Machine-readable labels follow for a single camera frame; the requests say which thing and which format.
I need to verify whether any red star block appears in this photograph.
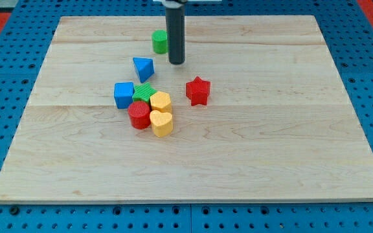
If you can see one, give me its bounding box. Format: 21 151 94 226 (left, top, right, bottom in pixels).
185 76 211 106

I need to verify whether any blue triangle block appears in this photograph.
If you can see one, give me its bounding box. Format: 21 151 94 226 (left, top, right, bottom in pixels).
132 57 155 83

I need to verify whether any green cylinder block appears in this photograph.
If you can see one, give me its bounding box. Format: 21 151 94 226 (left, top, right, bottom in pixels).
152 30 168 54

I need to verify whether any green star block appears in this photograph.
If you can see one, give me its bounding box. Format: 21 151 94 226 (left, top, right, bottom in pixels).
132 82 157 104

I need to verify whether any light wooden board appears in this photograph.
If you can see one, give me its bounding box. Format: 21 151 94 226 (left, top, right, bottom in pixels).
0 16 373 205

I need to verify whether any yellow heart block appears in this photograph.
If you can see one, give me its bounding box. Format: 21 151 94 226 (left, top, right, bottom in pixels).
150 110 174 137

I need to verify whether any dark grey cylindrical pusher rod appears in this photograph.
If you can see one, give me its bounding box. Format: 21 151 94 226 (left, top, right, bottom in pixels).
162 0 186 65

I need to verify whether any yellow hexagon block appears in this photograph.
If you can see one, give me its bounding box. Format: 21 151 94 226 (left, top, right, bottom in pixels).
150 91 172 113

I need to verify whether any red cylinder block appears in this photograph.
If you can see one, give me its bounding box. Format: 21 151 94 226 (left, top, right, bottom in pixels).
128 101 151 129

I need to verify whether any blue cube block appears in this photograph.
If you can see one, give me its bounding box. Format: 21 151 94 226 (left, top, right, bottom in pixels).
113 82 134 109

